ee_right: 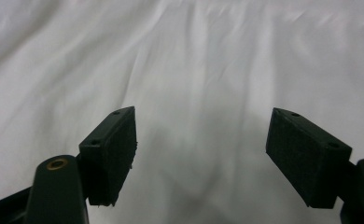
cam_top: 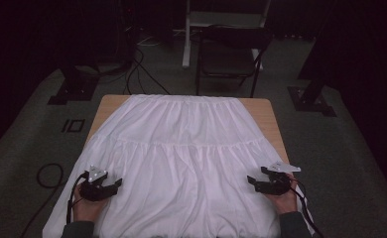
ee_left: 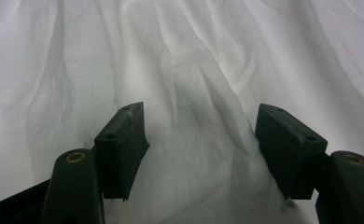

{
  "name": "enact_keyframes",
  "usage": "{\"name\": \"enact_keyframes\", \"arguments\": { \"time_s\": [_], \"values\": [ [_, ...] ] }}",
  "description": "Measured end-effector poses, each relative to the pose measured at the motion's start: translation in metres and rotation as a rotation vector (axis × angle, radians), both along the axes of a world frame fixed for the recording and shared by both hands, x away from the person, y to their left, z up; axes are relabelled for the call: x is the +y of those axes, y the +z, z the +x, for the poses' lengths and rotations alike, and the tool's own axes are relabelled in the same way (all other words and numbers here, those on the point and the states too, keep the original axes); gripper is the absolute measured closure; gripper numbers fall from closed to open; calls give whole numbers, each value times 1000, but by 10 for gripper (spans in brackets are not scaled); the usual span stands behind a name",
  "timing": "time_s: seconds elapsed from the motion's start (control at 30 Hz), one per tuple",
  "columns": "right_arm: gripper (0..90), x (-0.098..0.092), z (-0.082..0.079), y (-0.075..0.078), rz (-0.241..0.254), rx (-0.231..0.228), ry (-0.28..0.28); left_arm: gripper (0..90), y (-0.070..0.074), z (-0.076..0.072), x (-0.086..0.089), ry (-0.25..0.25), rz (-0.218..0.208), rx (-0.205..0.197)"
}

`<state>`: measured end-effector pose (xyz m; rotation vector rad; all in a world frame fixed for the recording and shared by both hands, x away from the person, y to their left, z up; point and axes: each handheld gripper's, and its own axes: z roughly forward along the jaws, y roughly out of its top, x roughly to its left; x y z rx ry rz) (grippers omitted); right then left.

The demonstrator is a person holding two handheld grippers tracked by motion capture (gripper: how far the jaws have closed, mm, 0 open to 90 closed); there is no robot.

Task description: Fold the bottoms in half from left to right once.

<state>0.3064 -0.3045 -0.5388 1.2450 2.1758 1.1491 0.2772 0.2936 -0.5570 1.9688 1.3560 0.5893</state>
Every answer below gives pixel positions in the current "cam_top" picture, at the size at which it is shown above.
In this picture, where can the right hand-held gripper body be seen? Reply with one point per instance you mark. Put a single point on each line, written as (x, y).
(276, 183)

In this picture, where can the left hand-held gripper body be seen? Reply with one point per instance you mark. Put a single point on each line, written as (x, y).
(94, 190)

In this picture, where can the white skirt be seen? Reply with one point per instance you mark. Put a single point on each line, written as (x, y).
(188, 155)

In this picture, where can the person's right hand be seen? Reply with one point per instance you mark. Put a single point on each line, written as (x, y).
(284, 201)

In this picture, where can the person's left hand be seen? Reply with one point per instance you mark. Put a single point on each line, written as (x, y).
(89, 210)

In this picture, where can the black stand base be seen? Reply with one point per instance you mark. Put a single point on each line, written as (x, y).
(309, 99)
(74, 89)

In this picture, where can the black folding chair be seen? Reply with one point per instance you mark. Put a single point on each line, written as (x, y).
(228, 56)

